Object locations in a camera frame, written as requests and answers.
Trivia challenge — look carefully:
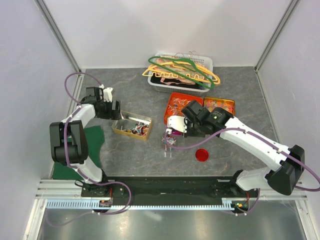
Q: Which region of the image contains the gold tin of candies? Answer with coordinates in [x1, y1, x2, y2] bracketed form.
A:
[111, 111, 153, 141]

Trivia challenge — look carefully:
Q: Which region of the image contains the purple plastic scoop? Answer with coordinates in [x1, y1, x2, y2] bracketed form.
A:
[171, 131, 182, 136]

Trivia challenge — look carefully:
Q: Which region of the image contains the orange tray of lollipops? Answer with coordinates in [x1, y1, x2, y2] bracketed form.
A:
[164, 92, 204, 125]

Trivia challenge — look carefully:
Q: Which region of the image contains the gold tin of gummies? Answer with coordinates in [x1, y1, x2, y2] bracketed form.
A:
[203, 96, 236, 115]

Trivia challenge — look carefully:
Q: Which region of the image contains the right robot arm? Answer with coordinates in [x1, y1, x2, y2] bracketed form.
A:
[181, 100, 305, 197]

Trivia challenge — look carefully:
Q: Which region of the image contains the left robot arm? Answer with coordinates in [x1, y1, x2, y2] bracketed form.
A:
[49, 85, 122, 197]

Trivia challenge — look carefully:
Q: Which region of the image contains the green cloth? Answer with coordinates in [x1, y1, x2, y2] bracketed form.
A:
[51, 125, 105, 180]

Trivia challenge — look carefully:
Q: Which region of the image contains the red jar lid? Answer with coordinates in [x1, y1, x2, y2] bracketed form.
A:
[195, 148, 209, 162]

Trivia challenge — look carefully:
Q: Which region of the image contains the clear glass jar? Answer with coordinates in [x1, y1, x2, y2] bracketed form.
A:
[161, 132, 177, 158]

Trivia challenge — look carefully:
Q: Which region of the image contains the green clothes hanger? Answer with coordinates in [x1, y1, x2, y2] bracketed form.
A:
[147, 56, 216, 90]

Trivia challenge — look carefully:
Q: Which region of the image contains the yellow clothes hanger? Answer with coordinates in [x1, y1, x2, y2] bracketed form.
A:
[147, 59, 221, 85]

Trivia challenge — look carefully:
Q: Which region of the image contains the orange clothes hanger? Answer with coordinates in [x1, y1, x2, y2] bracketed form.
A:
[142, 62, 220, 84]

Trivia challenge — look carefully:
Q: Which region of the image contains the black garment in basket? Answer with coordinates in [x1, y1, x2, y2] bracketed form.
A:
[150, 76, 206, 90]

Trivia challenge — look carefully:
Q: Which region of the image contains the white plastic basket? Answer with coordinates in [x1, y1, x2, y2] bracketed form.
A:
[142, 52, 221, 97]

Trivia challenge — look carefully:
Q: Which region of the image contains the floral pink cloth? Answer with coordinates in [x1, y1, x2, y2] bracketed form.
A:
[154, 57, 208, 86]

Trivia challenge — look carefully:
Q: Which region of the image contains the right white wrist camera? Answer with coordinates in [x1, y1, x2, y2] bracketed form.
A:
[166, 115, 188, 134]

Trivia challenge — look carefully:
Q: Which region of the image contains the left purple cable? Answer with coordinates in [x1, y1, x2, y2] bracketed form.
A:
[44, 72, 132, 227]

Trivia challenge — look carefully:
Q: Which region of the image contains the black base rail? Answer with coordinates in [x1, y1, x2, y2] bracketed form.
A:
[74, 176, 258, 199]

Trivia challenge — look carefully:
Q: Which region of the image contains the grey cable duct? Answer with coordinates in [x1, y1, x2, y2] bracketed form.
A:
[46, 198, 235, 211]

